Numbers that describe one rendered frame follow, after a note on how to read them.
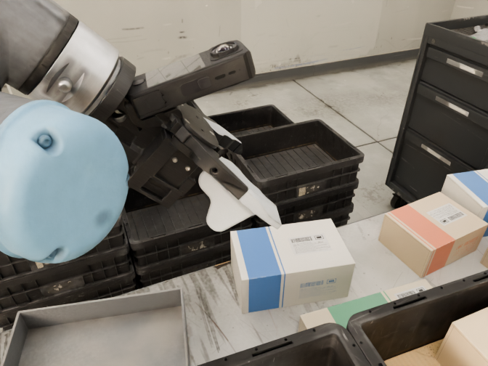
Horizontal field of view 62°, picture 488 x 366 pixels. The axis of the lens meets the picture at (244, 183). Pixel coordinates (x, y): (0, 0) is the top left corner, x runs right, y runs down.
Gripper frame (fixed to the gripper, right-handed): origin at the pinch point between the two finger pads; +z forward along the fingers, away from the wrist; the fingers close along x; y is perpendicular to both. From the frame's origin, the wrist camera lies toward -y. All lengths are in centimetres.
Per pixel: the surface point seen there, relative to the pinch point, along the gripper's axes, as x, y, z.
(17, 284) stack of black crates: -49, 77, 5
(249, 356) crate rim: 13.6, 11.9, 4.2
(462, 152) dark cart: -71, -37, 111
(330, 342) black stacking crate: 13.5, 6.4, 11.7
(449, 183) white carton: -23, -19, 55
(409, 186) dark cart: -90, -15, 130
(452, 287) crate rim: 11.7, -6.3, 22.0
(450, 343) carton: 15.2, -1.7, 25.1
